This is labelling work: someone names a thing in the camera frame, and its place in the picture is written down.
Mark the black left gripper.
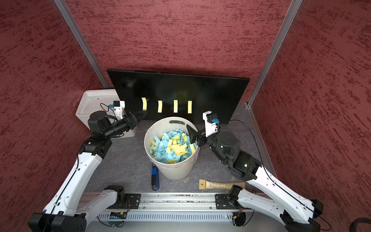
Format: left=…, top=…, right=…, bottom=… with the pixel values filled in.
left=105, top=111, right=148, bottom=138

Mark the yellow sticky note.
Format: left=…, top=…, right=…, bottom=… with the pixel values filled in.
left=157, top=100, right=163, bottom=113
left=174, top=100, right=178, bottom=113
left=187, top=101, right=192, bottom=114
left=141, top=97, right=147, bottom=111

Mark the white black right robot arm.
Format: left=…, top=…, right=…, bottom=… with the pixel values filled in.
left=186, top=123, right=323, bottom=232

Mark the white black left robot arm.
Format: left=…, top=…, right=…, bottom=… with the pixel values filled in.
left=28, top=111, right=147, bottom=232

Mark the pile of discarded sticky notes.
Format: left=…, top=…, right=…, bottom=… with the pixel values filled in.
left=148, top=129, right=198, bottom=164

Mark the black flat monitor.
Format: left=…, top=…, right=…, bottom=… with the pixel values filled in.
left=107, top=69, right=250, bottom=124

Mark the beige plastic waste bin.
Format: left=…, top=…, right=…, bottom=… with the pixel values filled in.
left=144, top=117, right=200, bottom=180

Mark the white plastic drawer box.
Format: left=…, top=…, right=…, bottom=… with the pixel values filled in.
left=76, top=90, right=137, bottom=141

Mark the blue black utility knife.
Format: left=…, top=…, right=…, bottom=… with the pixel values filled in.
left=151, top=163, right=159, bottom=191

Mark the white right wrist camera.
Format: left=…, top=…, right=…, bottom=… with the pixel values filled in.
left=203, top=111, right=219, bottom=137

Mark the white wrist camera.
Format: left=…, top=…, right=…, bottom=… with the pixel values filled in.
left=109, top=101, right=126, bottom=120
left=203, top=111, right=219, bottom=137

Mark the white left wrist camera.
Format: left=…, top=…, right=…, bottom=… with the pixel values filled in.
left=109, top=101, right=126, bottom=120

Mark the wooden handle brush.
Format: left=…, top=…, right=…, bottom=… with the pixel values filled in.
left=199, top=179, right=245, bottom=190

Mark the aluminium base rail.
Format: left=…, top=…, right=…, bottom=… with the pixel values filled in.
left=76, top=190, right=254, bottom=228

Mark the left aluminium corner post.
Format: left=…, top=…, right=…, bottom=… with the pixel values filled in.
left=53, top=0, right=110, bottom=89

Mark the aluminium corner post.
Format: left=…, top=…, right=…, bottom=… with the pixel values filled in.
left=53, top=0, right=110, bottom=89
left=247, top=0, right=303, bottom=108

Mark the right aluminium corner post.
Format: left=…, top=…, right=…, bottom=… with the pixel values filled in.
left=247, top=0, right=303, bottom=108

